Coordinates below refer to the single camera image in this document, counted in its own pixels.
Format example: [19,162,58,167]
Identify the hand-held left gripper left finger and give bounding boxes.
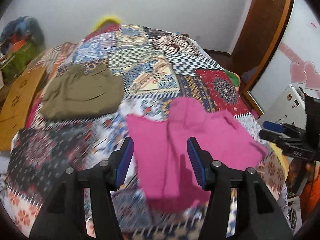
[29,137,135,240]

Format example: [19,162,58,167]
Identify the wooden door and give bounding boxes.
[230,0,294,64]

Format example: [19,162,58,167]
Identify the person's right forearm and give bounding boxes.
[299,161,320,222]

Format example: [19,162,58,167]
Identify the pink heart stickers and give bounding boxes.
[289,60,320,91]

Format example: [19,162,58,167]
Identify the olive green pants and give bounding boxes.
[41,64,125,121]

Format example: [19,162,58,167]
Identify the white wood-framed sliding door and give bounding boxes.
[239,0,320,121]

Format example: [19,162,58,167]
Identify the patchwork printed bedsheet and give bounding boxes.
[0,24,288,240]

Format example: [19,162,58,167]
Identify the yellow plush pillow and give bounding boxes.
[93,15,123,31]

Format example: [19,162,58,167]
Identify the blue cloth bundle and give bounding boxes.
[0,16,46,53]

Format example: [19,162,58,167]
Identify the pink pants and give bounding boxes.
[126,97,268,214]

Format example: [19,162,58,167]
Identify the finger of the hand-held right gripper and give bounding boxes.
[259,129,285,146]
[263,121,288,133]

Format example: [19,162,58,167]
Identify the brown cardboard box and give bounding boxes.
[0,66,47,152]

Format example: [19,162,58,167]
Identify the white appliance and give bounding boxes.
[259,84,308,131]

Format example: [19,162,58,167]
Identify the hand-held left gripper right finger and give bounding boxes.
[187,137,293,240]

